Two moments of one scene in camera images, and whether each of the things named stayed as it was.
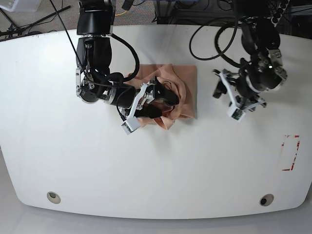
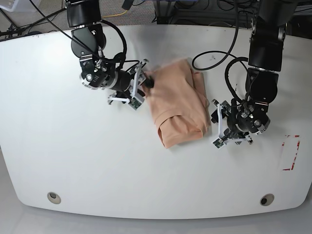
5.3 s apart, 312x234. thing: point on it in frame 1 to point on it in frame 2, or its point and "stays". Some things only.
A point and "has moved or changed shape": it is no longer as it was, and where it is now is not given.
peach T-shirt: [182, 79] has moved or changed shape
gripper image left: [146, 93] to [139, 80]
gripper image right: [230, 79] to [223, 113]
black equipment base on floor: [197, 12] stays
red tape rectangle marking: [292, 164] stays
